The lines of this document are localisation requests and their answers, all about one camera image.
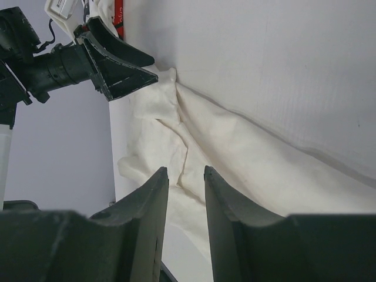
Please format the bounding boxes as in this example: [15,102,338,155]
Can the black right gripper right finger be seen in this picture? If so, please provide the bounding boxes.
[204,166,375,281]

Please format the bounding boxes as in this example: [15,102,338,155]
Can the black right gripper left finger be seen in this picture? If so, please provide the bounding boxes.
[1,167,169,281]

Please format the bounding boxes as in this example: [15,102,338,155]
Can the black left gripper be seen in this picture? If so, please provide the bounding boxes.
[73,16,159,102]

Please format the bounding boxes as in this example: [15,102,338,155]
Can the cream white t shirt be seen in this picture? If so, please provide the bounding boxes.
[118,69,375,259]

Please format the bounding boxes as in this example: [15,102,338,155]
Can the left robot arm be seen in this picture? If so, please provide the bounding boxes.
[1,6,158,215]

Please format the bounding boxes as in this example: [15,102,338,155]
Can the red white folded shirt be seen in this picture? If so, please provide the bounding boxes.
[113,0,125,39]

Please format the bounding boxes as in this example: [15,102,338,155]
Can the white black patterned folded shirt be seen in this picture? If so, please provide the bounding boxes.
[82,0,119,38]

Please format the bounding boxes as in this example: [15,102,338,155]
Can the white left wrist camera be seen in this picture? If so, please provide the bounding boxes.
[44,0,79,41]

